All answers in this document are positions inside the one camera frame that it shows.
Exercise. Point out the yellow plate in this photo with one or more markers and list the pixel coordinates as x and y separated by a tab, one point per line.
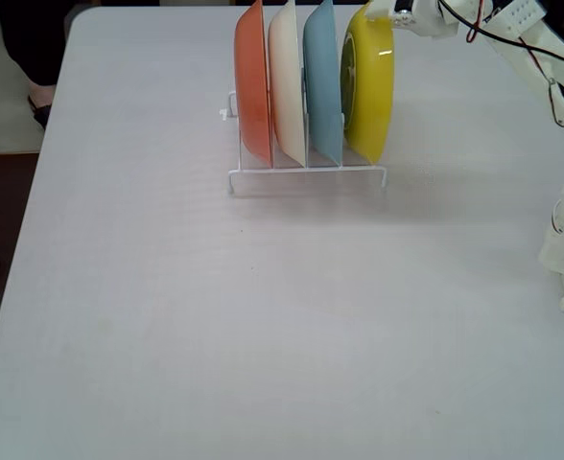
373	96

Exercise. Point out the blue plate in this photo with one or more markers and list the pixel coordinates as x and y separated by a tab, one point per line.
322	96

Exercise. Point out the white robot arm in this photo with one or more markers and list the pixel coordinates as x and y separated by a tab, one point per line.
541	52

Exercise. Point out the cream plate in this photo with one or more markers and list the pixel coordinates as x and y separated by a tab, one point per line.
287	96

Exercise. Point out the person's black trouser leg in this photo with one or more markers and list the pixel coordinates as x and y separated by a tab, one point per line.
32	38

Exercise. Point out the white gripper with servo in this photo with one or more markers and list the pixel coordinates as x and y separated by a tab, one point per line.
403	19

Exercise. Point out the orange plate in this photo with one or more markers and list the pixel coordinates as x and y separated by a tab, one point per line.
251	96

